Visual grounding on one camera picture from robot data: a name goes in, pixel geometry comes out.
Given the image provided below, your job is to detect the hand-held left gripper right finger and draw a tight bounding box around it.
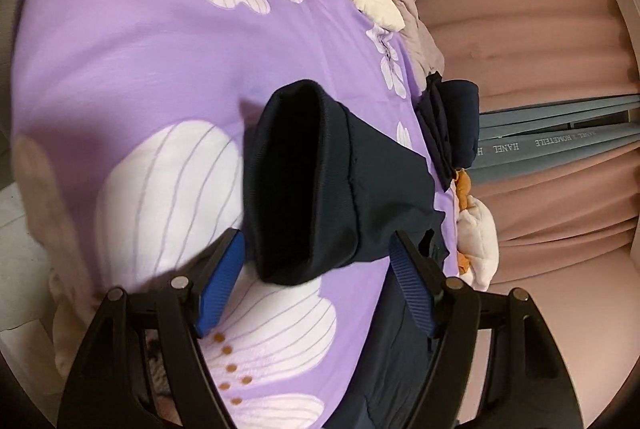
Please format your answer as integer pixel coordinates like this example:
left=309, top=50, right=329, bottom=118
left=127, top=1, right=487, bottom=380
left=387, top=230, right=583, bottom=429

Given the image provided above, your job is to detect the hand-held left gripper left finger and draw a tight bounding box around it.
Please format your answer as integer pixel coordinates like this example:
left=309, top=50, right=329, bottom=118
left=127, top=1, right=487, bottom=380
left=57, top=229, right=248, bottom=429

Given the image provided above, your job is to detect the dark navy sweater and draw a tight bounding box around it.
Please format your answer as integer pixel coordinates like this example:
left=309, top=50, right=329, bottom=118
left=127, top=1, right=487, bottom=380
left=243, top=80, right=451, bottom=429

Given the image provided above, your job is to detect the folded navy clothes stack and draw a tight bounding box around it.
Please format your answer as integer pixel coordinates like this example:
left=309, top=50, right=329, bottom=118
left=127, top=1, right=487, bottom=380
left=416, top=71, right=481, bottom=192

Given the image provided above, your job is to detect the white plush goose toy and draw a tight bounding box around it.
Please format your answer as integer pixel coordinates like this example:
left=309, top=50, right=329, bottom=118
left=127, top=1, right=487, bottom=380
left=452, top=169, right=500, bottom=292

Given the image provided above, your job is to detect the grey-blue printed curtain band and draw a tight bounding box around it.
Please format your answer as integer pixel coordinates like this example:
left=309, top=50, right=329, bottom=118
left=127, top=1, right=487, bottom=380
left=470, top=95, right=640, bottom=184

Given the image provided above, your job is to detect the purple floral bed sheet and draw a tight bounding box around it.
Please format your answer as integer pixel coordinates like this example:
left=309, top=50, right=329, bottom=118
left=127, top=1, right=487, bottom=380
left=12, top=0, right=463, bottom=429

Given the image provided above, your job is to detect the beige quilt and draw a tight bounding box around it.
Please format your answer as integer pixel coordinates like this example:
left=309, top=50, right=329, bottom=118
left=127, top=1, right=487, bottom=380
left=382, top=0, right=443, bottom=80

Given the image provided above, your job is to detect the pink curtain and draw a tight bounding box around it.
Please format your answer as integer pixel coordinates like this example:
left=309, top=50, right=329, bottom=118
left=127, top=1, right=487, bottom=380
left=415, top=0, right=640, bottom=410

